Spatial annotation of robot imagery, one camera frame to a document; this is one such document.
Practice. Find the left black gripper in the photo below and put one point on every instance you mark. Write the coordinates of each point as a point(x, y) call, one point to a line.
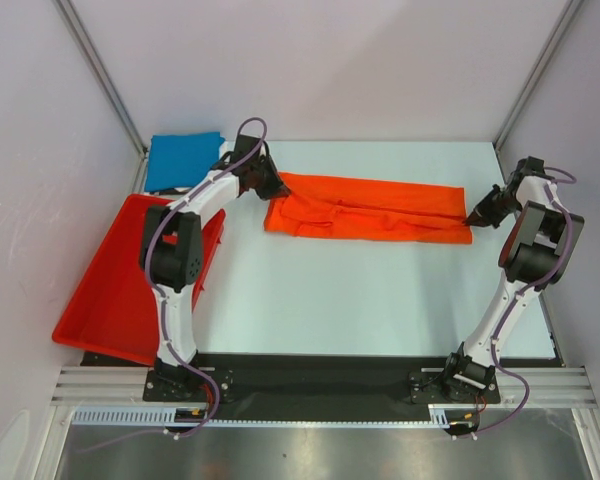
point(276, 187)

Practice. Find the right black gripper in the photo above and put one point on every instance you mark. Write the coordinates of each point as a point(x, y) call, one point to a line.
point(482, 216)

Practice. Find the orange t shirt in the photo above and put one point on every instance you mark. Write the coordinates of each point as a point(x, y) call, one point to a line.
point(341, 208)

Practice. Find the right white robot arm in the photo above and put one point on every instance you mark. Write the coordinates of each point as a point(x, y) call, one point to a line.
point(534, 256)

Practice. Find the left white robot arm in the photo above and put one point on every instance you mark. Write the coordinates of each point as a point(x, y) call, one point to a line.
point(172, 257)

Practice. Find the folded blue t shirt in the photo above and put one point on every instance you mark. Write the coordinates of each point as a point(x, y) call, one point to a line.
point(180, 161)

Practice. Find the red plastic bin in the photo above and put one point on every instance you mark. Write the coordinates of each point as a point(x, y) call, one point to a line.
point(113, 310)

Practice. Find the aluminium frame rail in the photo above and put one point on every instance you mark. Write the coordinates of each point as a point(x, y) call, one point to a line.
point(82, 386)

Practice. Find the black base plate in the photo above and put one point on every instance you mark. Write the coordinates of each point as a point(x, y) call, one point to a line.
point(319, 388)

